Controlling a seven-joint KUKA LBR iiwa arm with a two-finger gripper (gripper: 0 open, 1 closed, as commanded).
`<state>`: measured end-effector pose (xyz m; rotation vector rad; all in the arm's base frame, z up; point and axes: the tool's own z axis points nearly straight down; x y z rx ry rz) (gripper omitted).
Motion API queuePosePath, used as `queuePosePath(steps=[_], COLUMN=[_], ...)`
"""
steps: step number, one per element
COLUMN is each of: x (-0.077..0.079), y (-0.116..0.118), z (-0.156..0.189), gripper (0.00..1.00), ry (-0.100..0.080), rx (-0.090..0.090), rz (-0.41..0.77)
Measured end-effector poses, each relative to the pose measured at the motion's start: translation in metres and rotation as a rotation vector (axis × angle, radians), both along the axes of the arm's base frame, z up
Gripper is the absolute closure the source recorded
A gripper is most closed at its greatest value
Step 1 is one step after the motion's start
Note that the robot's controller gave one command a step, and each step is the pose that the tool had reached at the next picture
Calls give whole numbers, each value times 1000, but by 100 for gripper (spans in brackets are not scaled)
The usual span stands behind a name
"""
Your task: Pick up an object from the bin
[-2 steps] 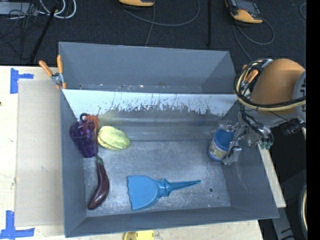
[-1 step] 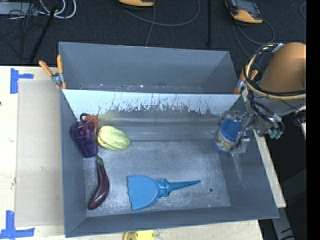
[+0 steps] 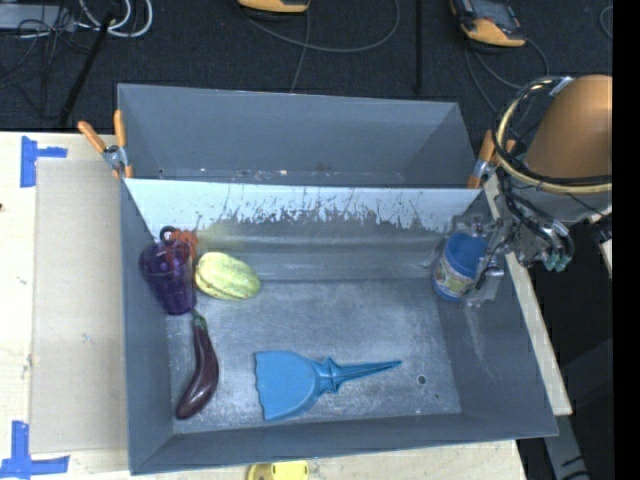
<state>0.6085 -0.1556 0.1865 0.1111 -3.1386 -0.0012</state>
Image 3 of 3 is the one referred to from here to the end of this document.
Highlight pale wood board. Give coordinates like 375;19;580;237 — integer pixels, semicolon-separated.
28;157;130;455

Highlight yellow-green toy squash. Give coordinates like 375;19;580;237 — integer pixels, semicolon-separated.
194;251;262;302

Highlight clear purple plastic cup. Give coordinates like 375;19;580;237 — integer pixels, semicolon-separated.
138;240;198;316

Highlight orange toy with black ring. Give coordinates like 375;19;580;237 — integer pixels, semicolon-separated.
159;225;200;260

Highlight grey metal bin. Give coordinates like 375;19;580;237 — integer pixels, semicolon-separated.
116;82;560;475

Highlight blue printed container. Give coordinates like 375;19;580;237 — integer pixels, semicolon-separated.
431;232;489;303

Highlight purple toy eggplant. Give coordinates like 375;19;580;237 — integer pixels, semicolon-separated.
174;309;221;421

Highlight blue plastic scoop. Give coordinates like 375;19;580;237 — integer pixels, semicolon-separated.
252;349;403;423

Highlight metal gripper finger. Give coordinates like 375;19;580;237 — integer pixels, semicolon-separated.
451;214;496;243
466;252;505;310

